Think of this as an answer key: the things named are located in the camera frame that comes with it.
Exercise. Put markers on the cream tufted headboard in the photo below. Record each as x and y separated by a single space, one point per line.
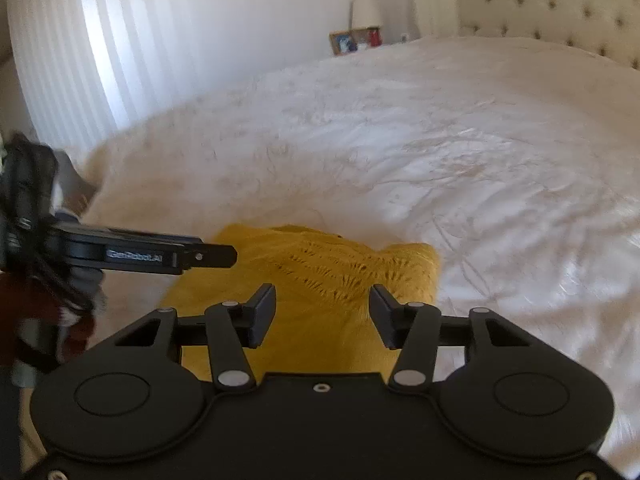
550 5

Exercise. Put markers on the red candle jar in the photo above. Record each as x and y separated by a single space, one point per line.
373 38

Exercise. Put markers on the person's left forearm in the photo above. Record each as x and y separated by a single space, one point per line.
77 197

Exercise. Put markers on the white embroidered bedspread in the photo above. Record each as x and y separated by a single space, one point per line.
450 135

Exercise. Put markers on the white table lamp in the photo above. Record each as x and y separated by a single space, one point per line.
365 10

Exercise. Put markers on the wooden photo frame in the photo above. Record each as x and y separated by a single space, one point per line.
343 42

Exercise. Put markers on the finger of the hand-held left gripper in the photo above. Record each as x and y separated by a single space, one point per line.
215 256

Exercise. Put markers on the yellow knit sweater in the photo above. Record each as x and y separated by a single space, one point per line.
320 310

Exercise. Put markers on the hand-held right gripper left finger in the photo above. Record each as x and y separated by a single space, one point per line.
265 310

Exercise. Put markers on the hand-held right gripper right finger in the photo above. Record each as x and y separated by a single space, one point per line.
382 315

